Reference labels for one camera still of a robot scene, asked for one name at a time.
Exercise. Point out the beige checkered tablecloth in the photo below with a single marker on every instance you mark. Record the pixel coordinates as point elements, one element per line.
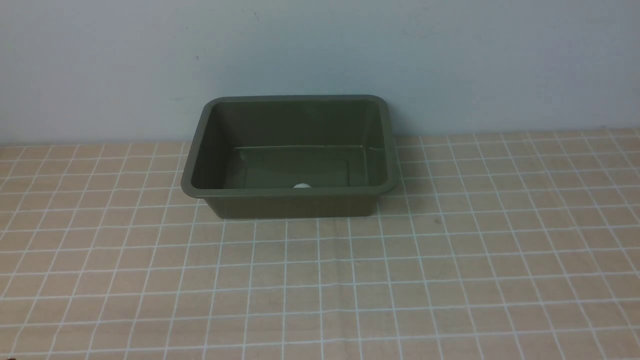
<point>513,246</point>

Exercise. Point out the olive green plastic bin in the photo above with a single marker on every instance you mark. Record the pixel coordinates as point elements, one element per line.
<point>248,153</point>

